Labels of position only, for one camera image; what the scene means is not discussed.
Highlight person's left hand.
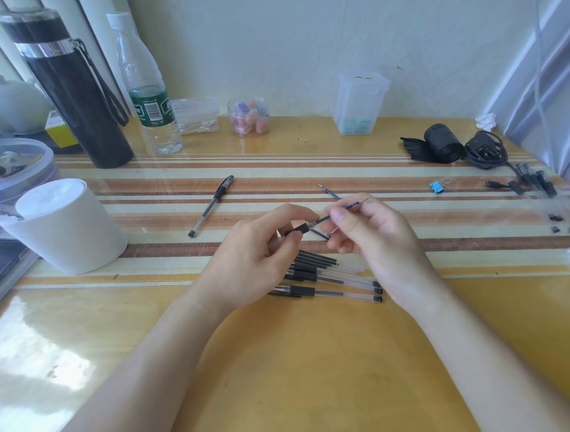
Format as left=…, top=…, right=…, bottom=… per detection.
left=201, top=203, right=320, bottom=314

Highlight person's right hand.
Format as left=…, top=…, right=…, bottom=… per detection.
left=319, top=193, right=440, bottom=311

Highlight black pen grip section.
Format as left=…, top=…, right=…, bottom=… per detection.
left=284, top=215, right=332, bottom=237

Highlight person's left forearm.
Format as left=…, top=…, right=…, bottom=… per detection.
left=61, top=281, right=242, bottom=432

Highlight person's right forearm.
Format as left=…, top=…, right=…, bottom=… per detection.
left=392, top=267, right=570, bottom=432

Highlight pile of black gel pens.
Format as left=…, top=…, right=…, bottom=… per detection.
left=266, top=249, right=384, bottom=304

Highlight black capped gel pen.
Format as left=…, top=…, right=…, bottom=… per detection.
left=187, top=175, right=235, bottom=239

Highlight translucent plastic lidded box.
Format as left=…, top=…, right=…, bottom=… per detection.
left=333, top=72, right=392, bottom=136

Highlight striped table mat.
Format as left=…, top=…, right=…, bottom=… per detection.
left=18, top=153, right=570, bottom=291

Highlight clear jar of colourful erasers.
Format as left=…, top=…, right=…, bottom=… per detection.
left=227, top=96, right=271, bottom=139

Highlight clear box of cotton swabs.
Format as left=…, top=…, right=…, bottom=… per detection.
left=171, top=96, right=220, bottom=136

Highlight clear water bottle green label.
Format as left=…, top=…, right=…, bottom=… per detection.
left=105, top=12, right=183, bottom=156

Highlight clear bag of pen parts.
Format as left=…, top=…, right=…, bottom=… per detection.
left=508, top=161, right=570, bottom=237

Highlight white paper cup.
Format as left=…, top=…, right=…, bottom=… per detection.
left=0, top=178, right=129, bottom=276

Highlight yellow small box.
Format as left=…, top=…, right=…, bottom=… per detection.
left=45, top=110, right=82, bottom=150

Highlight clear round lidded container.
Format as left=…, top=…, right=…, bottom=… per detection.
left=0, top=137, right=61, bottom=206

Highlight dark flat tray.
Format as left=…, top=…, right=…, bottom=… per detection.
left=0, top=238, right=42, bottom=304

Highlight pale green round pot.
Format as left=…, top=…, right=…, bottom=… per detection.
left=0, top=75, right=54, bottom=137

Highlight black coiled cable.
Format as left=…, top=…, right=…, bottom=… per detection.
left=463, top=129, right=509, bottom=171

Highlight black thermos flask with strap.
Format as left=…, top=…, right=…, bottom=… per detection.
left=0, top=8, right=135, bottom=170

